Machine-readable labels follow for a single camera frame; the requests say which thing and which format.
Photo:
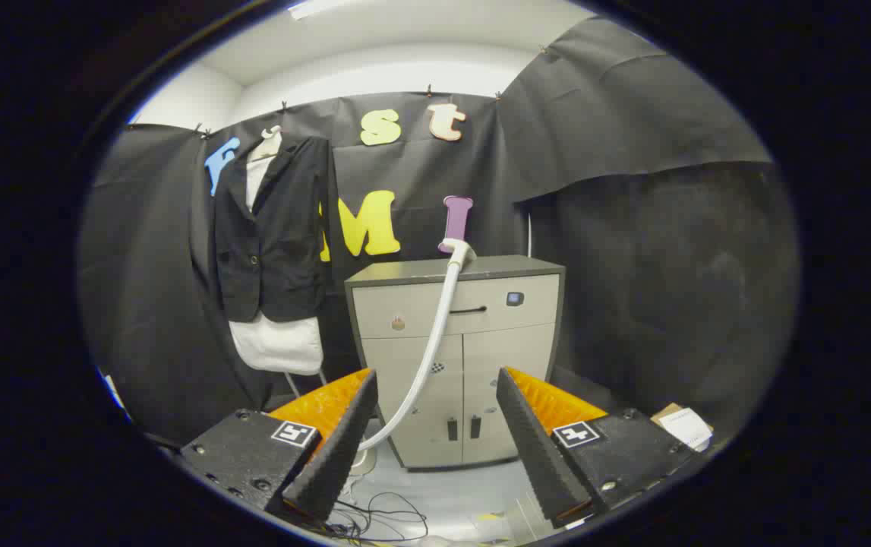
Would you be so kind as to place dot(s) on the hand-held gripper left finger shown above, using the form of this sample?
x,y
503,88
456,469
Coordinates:
x,y
336,456

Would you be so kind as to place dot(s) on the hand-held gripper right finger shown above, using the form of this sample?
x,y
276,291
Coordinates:
x,y
541,456

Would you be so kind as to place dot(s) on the white garment steamer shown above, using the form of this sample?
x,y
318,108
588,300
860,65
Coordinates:
x,y
435,334

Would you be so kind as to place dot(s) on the black jacket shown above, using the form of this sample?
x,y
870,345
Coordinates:
x,y
283,243

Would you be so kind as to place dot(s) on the grey and beige cabinet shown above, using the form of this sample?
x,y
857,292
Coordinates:
x,y
496,357

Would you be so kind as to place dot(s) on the white mannequin torso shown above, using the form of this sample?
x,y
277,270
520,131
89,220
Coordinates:
x,y
276,346

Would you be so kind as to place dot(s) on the cardboard box with white paper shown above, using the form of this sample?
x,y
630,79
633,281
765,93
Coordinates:
x,y
684,427

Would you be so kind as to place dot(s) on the ceiling light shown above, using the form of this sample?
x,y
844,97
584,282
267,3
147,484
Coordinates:
x,y
314,7

